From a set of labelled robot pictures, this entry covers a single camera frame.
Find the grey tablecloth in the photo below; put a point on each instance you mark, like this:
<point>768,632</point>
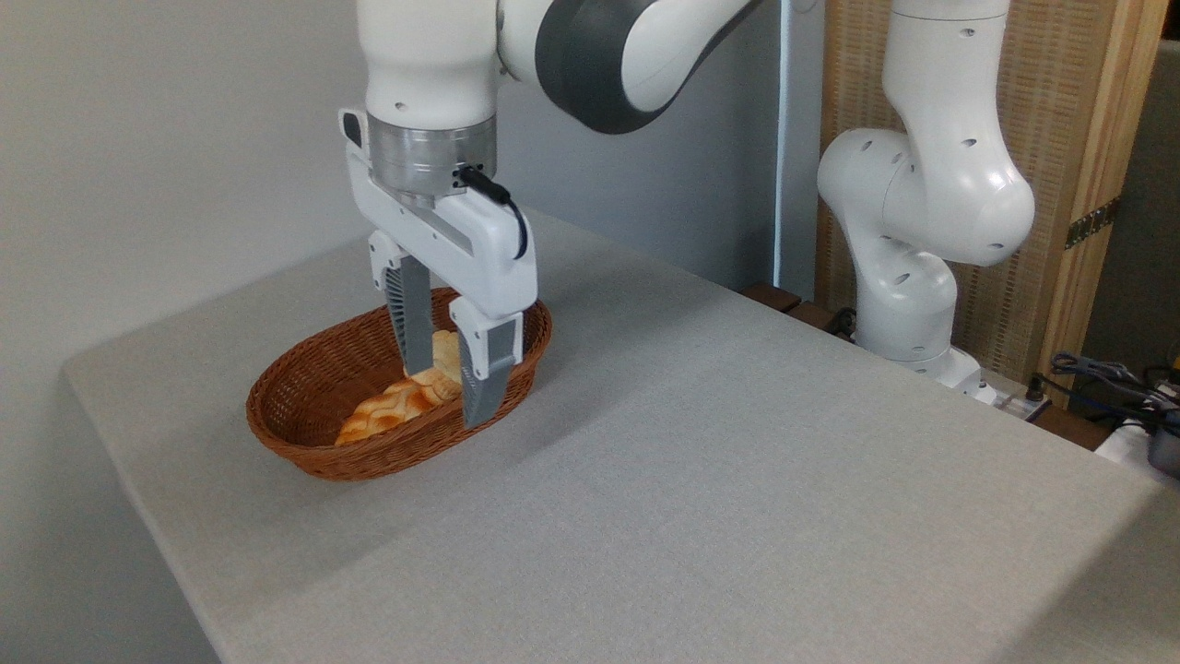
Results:
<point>737,480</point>

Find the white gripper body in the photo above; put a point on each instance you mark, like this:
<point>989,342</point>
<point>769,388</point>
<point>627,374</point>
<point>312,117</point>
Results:
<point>442,240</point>

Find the brown wicker basket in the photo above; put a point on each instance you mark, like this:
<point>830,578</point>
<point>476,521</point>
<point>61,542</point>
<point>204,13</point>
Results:
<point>304,450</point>

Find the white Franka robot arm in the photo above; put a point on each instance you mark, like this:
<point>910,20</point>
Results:
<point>922,184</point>

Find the braided long bread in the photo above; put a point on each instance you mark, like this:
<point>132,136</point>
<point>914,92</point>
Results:
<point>387,410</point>

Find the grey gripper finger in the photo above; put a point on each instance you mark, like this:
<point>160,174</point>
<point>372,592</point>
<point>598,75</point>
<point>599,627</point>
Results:
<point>415,314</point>
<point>487,369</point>

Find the round layered bread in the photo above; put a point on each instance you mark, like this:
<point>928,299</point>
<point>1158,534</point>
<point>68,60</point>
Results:
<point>446,355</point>

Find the dark grey box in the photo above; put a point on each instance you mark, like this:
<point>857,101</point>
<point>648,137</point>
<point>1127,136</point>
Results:
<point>1166,454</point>

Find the wooden woven folding screen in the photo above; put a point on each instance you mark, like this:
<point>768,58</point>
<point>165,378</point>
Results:
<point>1060,111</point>

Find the dark metal screen hinge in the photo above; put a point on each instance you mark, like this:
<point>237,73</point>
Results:
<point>1092,223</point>

